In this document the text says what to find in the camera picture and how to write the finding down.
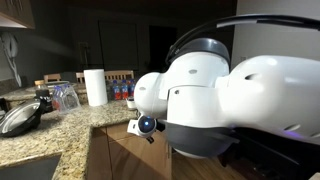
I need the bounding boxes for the red water bottle pack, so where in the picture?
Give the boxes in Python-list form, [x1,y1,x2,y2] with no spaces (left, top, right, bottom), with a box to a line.
[111,79,135,100]

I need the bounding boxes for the upper wooden wall cabinets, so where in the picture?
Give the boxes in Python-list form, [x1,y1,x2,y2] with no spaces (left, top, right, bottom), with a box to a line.
[0,0,35,29]

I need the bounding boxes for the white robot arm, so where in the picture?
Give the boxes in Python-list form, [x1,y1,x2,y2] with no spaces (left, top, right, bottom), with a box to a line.
[127,14,320,158]

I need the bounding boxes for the black pan with lid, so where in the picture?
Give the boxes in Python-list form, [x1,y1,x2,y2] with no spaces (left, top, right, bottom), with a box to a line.
[0,99,44,137]

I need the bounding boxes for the dark glass bottle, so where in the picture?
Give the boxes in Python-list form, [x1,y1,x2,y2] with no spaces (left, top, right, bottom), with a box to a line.
[35,80,53,113]

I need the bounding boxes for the white paper towel roll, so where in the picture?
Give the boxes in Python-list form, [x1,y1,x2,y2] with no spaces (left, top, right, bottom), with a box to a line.
[84,69,108,106]

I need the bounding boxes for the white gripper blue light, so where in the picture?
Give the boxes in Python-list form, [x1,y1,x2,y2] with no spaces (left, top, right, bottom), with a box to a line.
[127,115,165,144]

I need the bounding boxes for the wooden drawer front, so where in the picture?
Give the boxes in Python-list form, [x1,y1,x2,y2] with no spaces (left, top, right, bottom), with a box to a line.
[106,123,134,142]

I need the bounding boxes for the wooden chair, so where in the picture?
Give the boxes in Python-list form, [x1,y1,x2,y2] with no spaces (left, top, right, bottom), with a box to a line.
[44,69,134,83]

